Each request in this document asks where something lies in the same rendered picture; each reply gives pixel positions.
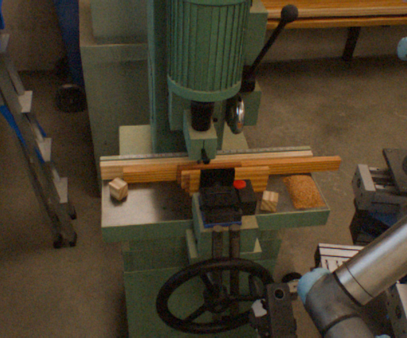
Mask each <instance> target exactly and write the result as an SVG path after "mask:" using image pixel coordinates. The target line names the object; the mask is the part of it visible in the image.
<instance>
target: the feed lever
mask: <svg viewBox="0 0 407 338"><path fill-rule="evenodd" d="M281 18H282V20H281V22H279V24H278V26H277V27H276V29H275V30H274V32H273V33H272V34H271V36H270V38H269V40H268V41H267V43H266V44H265V46H264V47H263V48H262V50H261V52H260V53H259V55H258V57H257V58H256V59H255V60H254V63H253V64H252V65H251V67H250V69H249V70H243V72H242V81H241V88H240V89H239V91H238V92H252V91H253V90H254V88H255V73H254V71H255V69H256V67H258V65H259V64H260V62H261V60H262V59H263V57H264V56H265V55H266V54H267V52H268V50H269V49H270V48H271V45H273V44H274V42H275V41H276V38H277V37H278V36H279V35H280V34H281V33H282V30H283V29H284V28H285V26H286V24H287V23H292V22H294V21H295V20H297V19H298V8H297V7H296V6H294V5H285V6H284V7H283V8H282V11H281Z"/></svg>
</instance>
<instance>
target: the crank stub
mask: <svg viewBox="0 0 407 338"><path fill-rule="evenodd" d="M247 279H248V281H249V291H250V294H251V297H252V298H253V299H254V300H259V299H260V298H261V288H260V287H259V284H258V281H257V280H256V279H255V276H254V274H250V276H248V277H247Z"/></svg>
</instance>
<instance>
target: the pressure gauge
mask: <svg viewBox="0 0 407 338"><path fill-rule="evenodd" d="M301 277H302V275H301V274H300V273H299V272H290V273H287V274H286V275H285V276H284V277H283V278H282V280H281V282H282V283H286V284H287V285H288V286H289V287H290V293H295V292H298V291H296V286H297V284H298V283H299V280H300V279H301ZM294 286H295V287H294Z"/></svg>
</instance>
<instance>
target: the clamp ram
mask: <svg viewBox="0 0 407 338"><path fill-rule="evenodd" d="M234 181H235V167H231V168H219V169H205V170H200V186H199V193H200V188H208V187H220V186H233V182H234Z"/></svg>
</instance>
